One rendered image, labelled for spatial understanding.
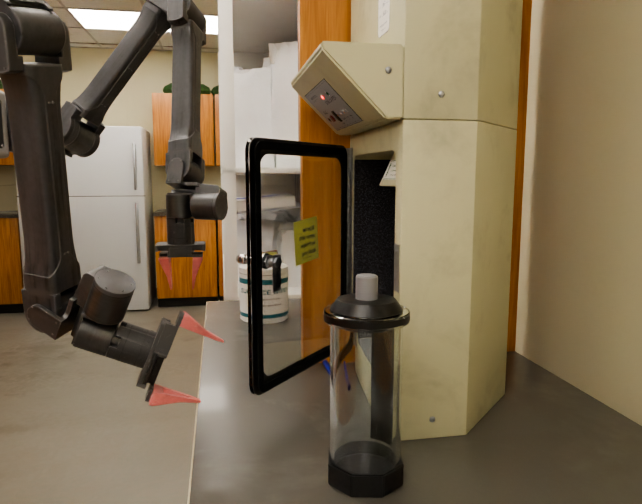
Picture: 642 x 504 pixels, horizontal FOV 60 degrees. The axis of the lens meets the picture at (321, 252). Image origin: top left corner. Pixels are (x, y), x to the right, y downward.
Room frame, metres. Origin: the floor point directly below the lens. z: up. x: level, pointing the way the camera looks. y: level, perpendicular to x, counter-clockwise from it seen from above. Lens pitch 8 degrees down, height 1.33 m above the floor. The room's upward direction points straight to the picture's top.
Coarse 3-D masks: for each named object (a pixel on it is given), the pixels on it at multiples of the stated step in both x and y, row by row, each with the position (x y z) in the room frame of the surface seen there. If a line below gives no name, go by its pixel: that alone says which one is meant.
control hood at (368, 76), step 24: (336, 48) 0.77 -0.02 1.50; (360, 48) 0.78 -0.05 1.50; (384, 48) 0.78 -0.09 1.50; (312, 72) 0.89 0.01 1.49; (336, 72) 0.80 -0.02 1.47; (360, 72) 0.78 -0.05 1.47; (384, 72) 0.78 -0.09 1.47; (360, 96) 0.80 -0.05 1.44; (384, 96) 0.78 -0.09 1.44; (384, 120) 0.81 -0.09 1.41
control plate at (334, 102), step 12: (324, 84) 0.89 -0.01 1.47; (312, 96) 1.01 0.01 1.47; (324, 96) 0.94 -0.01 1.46; (336, 96) 0.89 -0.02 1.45; (324, 108) 1.01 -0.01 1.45; (336, 108) 0.94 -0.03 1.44; (348, 108) 0.89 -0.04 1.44; (336, 120) 1.01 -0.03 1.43; (348, 120) 0.94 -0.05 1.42; (360, 120) 0.89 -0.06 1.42
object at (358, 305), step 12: (360, 276) 0.68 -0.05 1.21; (372, 276) 0.68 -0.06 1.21; (360, 288) 0.68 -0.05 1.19; (372, 288) 0.68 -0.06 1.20; (336, 300) 0.69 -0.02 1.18; (348, 300) 0.68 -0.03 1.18; (360, 300) 0.68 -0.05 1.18; (372, 300) 0.68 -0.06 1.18; (384, 300) 0.68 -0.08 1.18; (396, 300) 0.68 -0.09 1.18; (336, 312) 0.66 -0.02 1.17; (348, 312) 0.65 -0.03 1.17; (360, 312) 0.65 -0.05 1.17; (372, 312) 0.65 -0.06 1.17; (384, 312) 0.65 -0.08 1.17; (396, 312) 0.66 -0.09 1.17
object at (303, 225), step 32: (288, 160) 0.92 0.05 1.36; (320, 160) 1.00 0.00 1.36; (288, 192) 0.92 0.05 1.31; (320, 192) 1.00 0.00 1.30; (288, 224) 0.91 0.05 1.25; (320, 224) 1.00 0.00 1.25; (288, 256) 0.91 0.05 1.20; (320, 256) 1.00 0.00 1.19; (288, 288) 0.91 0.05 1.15; (320, 288) 1.00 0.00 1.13; (288, 320) 0.91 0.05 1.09; (320, 320) 1.00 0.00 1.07; (288, 352) 0.91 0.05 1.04
